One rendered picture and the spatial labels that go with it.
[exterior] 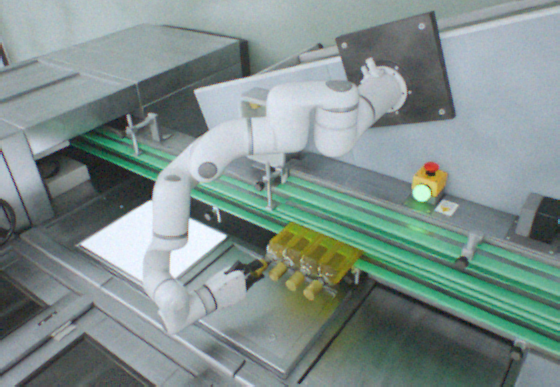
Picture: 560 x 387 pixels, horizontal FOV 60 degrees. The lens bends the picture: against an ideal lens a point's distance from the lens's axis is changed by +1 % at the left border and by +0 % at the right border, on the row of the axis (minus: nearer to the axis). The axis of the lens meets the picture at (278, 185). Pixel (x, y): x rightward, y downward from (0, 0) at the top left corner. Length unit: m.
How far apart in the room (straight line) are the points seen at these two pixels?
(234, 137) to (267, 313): 0.58
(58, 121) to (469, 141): 1.40
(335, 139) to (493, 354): 0.73
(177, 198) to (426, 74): 0.67
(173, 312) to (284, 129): 0.51
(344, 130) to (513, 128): 0.43
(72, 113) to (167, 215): 0.95
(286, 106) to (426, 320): 0.78
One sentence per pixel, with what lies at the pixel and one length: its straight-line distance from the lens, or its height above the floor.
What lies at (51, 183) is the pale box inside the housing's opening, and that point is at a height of 1.16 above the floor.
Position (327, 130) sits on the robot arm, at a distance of 1.08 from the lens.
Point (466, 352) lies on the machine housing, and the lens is 1.45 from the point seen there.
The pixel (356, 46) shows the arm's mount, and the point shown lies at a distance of 1.35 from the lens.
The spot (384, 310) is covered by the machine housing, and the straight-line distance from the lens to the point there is 1.50.
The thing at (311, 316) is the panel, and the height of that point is 1.13.
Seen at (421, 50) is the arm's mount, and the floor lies 0.78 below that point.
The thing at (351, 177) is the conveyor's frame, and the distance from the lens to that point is 1.47.
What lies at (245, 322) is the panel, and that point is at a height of 1.25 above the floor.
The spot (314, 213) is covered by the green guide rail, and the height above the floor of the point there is 0.92.
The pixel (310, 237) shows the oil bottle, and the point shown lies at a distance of 1.43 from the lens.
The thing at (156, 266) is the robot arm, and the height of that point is 1.38.
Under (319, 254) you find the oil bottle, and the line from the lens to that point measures 1.38.
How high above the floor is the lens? 1.91
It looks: 41 degrees down
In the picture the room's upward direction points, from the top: 128 degrees counter-clockwise
